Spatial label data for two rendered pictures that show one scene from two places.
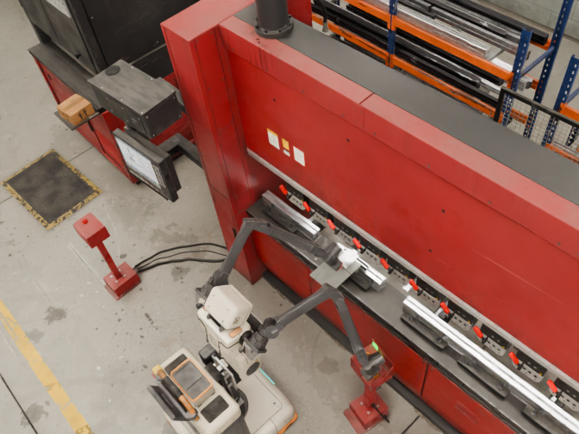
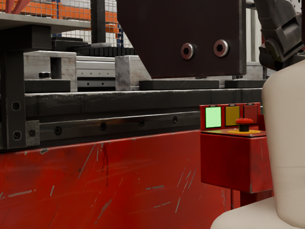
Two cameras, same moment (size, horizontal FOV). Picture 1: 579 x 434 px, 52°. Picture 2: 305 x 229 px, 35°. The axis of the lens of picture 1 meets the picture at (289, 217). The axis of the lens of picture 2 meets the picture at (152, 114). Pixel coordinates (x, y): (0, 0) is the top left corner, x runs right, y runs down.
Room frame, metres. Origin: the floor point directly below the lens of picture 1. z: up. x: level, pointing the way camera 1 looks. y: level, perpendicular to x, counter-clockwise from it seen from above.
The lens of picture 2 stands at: (1.82, 0.70, 0.88)
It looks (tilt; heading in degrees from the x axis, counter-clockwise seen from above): 3 degrees down; 261
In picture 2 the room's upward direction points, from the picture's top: 1 degrees counter-clockwise
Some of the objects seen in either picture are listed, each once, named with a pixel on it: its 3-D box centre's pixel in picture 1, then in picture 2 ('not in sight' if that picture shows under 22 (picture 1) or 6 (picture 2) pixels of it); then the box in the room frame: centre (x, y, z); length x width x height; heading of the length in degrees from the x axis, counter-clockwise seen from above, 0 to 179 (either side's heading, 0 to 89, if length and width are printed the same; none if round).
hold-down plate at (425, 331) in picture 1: (423, 331); (181, 84); (1.52, -0.67, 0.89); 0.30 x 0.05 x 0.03; 38
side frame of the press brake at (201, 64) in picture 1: (263, 147); not in sight; (2.91, 0.11, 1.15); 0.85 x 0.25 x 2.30; 128
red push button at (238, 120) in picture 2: not in sight; (243, 126); (1.46, -0.32, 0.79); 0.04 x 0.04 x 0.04
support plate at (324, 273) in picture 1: (335, 269); (7, 28); (1.94, -0.23, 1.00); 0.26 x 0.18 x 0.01; 128
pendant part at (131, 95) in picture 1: (150, 139); not in sight; (2.74, 0.78, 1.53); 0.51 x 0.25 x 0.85; 42
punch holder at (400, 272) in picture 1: (401, 266); not in sight; (1.73, -0.57, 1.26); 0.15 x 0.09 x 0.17; 38
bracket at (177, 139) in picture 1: (183, 158); not in sight; (2.90, 0.66, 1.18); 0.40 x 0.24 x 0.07; 38
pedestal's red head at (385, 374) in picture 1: (371, 365); (255, 143); (1.42, -0.35, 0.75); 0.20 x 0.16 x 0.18; 26
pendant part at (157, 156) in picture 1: (149, 162); not in sight; (2.65, 0.81, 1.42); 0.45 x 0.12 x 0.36; 42
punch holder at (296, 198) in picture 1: (300, 193); not in sight; (2.37, -0.08, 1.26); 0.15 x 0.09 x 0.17; 38
